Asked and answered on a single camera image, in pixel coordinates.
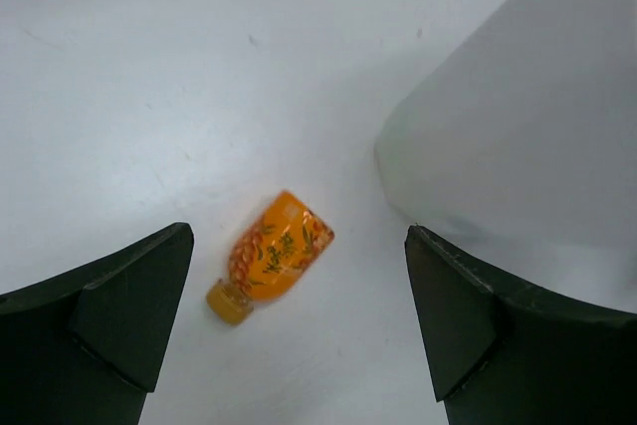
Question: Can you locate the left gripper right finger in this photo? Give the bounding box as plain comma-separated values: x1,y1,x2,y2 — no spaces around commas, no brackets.
405,225,636,424

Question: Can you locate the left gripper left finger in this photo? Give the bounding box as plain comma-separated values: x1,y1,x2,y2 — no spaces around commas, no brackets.
1,222,193,424

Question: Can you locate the white octagonal bin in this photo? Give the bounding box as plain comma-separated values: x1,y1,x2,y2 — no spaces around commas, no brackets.
375,0,636,312

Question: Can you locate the orange juice bottle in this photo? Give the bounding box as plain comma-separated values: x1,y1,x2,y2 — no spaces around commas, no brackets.
205,190,334,325

